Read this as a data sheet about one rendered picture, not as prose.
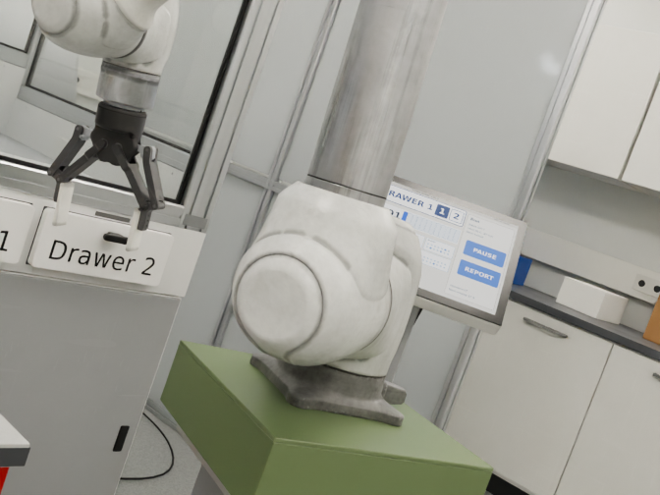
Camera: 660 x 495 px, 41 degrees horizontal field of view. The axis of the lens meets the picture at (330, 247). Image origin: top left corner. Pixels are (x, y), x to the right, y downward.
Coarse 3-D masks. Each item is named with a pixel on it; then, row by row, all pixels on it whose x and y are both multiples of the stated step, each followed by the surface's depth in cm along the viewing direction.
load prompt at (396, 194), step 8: (392, 192) 213; (400, 192) 214; (408, 192) 214; (392, 200) 212; (400, 200) 212; (408, 200) 213; (416, 200) 213; (424, 200) 214; (432, 200) 214; (416, 208) 212; (424, 208) 212; (432, 208) 212; (440, 208) 213; (448, 208) 213; (456, 208) 214; (432, 216) 211; (440, 216) 212; (448, 216) 212; (456, 216) 212; (464, 216) 212; (456, 224) 211
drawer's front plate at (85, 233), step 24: (48, 216) 159; (72, 216) 162; (48, 240) 160; (72, 240) 163; (96, 240) 167; (144, 240) 175; (168, 240) 179; (48, 264) 162; (72, 264) 165; (120, 264) 173; (144, 264) 177
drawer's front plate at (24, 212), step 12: (0, 204) 152; (12, 204) 153; (24, 204) 155; (0, 216) 152; (12, 216) 154; (24, 216) 155; (0, 228) 153; (12, 228) 155; (24, 228) 156; (0, 240) 154; (12, 240) 155; (24, 240) 157; (0, 252) 154; (12, 252) 156
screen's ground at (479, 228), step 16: (416, 192) 215; (464, 208) 214; (448, 224) 211; (464, 224) 211; (480, 224) 212; (496, 224) 213; (512, 224) 213; (464, 240) 209; (480, 240) 209; (496, 240) 210; (512, 240) 211; (464, 256) 206; (432, 272) 202; (448, 272) 203; (432, 288) 200; (448, 288) 200; (464, 288) 201; (480, 288) 202; (496, 288) 202; (480, 304) 199; (496, 304) 200
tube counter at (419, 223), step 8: (392, 208) 211; (400, 208) 211; (400, 216) 210; (408, 216) 210; (416, 216) 210; (416, 224) 209; (424, 224) 210; (432, 224) 210; (440, 224) 210; (424, 232) 208; (432, 232) 209; (440, 232) 209; (448, 232) 209; (456, 232) 210; (448, 240) 208; (456, 240) 208
